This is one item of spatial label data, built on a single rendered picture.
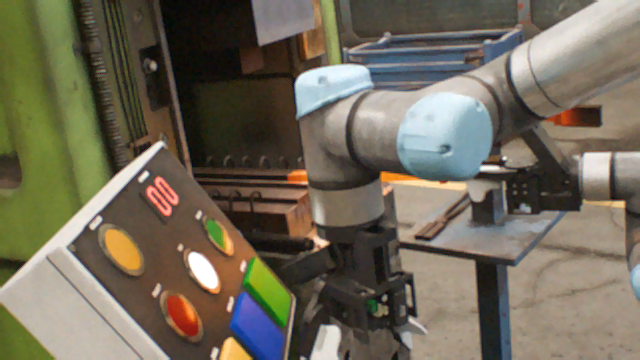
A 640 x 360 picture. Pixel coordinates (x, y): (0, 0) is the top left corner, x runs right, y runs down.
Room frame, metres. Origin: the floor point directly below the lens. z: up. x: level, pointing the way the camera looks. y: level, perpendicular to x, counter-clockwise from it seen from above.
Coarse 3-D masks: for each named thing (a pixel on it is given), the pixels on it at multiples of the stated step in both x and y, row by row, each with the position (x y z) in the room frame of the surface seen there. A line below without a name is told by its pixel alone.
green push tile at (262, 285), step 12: (252, 264) 0.81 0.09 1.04; (252, 276) 0.78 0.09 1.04; (264, 276) 0.81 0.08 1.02; (252, 288) 0.76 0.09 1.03; (264, 288) 0.78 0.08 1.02; (276, 288) 0.81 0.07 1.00; (264, 300) 0.76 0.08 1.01; (276, 300) 0.78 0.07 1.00; (288, 300) 0.81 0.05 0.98; (276, 312) 0.76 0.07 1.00
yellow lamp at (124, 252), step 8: (112, 232) 0.61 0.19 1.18; (120, 232) 0.62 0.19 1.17; (112, 240) 0.60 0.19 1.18; (120, 240) 0.61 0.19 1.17; (128, 240) 0.62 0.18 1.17; (112, 248) 0.59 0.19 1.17; (120, 248) 0.60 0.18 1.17; (128, 248) 0.61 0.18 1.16; (120, 256) 0.59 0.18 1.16; (128, 256) 0.60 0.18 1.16; (136, 256) 0.61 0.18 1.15; (128, 264) 0.59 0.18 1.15; (136, 264) 0.60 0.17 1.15
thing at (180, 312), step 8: (176, 296) 0.62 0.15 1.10; (168, 304) 0.59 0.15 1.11; (176, 304) 0.60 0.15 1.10; (184, 304) 0.62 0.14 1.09; (168, 312) 0.59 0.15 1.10; (176, 312) 0.59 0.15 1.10; (184, 312) 0.60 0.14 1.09; (192, 312) 0.62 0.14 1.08; (176, 320) 0.58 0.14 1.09; (184, 320) 0.59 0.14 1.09; (192, 320) 0.60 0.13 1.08; (184, 328) 0.58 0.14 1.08; (192, 328) 0.59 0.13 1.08
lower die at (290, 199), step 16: (208, 192) 1.30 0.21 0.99; (224, 192) 1.29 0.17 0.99; (272, 192) 1.24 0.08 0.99; (288, 192) 1.23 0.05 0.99; (304, 192) 1.22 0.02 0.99; (224, 208) 1.22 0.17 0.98; (240, 208) 1.21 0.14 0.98; (256, 208) 1.20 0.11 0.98; (272, 208) 1.18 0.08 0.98; (288, 208) 1.17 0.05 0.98; (304, 208) 1.20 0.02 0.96; (240, 224) 1.20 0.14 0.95; (272, 224) 1.16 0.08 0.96; (288, 224) 1.15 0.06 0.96; (304, 224) 1.20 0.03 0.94
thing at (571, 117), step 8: (584, 104) 1.44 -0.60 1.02; (592, 104) 1.43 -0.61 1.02; (568, 112) 1.45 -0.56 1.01; (576, 112) 1.44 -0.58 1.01; (584, 112) 1.43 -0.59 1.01; (592, 112) 1.42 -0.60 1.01; (600, 112) 1.41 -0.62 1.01; (552, 120) 1.46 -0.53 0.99; (560, 120) 1.45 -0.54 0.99; (568, 120) 1.45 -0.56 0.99; (576, 120) 1.44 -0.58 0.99; (584, 120) 1.43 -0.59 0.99; (592, 120) 1.42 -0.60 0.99; (600, 120) 1.41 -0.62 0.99
